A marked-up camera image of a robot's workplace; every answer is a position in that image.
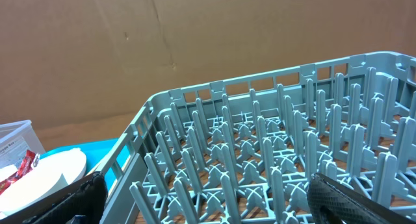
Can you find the teal plastic tray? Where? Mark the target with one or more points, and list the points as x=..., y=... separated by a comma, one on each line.
x=94, y=152

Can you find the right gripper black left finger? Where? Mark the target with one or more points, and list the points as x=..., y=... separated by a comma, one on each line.
x=80, y=202

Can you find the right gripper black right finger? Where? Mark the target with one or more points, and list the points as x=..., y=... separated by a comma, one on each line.
x=331, y=202

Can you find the clear plastic waste bin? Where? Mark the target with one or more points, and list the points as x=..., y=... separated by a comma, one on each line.
x=16, y=139

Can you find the large white plate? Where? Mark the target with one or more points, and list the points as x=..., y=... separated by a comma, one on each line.
x=52, y=173

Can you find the red snack wrapper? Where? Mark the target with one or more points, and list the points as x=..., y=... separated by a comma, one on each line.
x=29, y=162

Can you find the grey plastic dish rack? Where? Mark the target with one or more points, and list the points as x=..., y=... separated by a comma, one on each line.
x=244, y=149

